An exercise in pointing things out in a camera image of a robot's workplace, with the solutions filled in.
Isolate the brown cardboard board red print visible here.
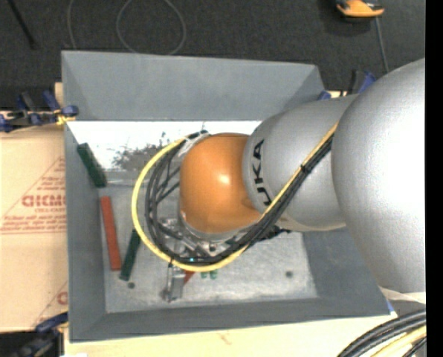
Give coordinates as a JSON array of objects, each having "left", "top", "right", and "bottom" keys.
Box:
[{"left": 0, "top": 123, "right": 71, "bottom": 335}]

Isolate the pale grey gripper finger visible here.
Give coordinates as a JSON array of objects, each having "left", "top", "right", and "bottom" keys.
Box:
[
  {"left": 173, "top": 268, "right": 187, "bottom": 300},
  {"left": 160, "top": 266, "right": 175, "bottom": 303}
]

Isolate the grey metal bin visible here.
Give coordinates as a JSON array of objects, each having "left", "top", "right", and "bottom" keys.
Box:
[{"left": 60, "top": 50, "right": 399, "bottom": 344}]

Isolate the dark green flat block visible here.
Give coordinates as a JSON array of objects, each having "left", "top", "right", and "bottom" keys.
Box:
[
  {"left": 76, "top": 142, "right": 108, "bottom": 189},
  {"left": 118, "top": 228, "right": 141, "bottom": 283}
]

